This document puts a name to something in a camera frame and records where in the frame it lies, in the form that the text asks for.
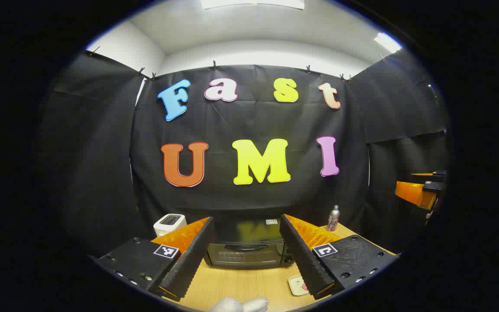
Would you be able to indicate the large ceiling light panel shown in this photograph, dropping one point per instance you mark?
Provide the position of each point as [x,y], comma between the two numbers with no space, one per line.
[249,3]

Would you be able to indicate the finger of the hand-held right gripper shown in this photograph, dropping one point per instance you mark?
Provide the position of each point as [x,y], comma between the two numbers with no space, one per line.
[412,191]

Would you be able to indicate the black electric oven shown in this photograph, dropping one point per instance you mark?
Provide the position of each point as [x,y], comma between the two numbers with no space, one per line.
[245,255]

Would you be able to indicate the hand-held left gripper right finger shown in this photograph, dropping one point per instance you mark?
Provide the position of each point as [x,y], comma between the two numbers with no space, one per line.
[301,260]

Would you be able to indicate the white toaster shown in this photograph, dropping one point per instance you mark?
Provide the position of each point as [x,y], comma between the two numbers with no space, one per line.
[169,223]

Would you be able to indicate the small ceiling light panel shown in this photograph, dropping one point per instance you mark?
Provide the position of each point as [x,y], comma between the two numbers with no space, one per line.
[387,42]

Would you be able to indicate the silver spray bottle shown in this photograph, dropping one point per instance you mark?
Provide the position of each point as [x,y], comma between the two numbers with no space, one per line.
[333,219]

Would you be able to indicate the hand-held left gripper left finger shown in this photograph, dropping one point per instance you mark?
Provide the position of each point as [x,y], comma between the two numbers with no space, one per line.
[191,260]

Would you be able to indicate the cream square plate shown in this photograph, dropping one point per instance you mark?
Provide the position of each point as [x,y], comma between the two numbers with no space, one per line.
[295,284]

